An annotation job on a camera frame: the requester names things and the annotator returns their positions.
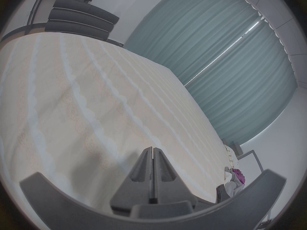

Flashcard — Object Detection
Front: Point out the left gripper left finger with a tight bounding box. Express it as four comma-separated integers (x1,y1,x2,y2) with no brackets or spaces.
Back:
110,147,153,210

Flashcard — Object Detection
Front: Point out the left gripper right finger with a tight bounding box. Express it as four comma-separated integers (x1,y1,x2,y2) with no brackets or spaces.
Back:
153,148,197,210

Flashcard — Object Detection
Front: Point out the black T-shirt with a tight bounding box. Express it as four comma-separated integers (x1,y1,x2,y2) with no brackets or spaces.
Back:
195,185,231,204

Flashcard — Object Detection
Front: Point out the bed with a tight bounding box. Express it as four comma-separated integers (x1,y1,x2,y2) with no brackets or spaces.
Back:
0,31,264,211

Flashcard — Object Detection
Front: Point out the white garment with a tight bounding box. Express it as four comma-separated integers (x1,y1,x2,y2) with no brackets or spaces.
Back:
224,168,236,197

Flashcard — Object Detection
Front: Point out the white printed pillow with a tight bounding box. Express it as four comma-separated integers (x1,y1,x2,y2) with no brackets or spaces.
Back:
224,144,240,169

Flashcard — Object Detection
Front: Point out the purple satin garment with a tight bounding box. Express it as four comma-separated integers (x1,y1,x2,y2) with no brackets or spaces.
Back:
231,169,246,185

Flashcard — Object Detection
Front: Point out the grey bedside table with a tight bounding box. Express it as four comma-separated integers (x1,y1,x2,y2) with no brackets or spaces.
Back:
222,139,243,155

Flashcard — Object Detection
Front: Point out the blue-green curtain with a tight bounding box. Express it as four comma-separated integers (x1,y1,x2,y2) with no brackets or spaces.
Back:
185,17,299,144
123,0,262,86

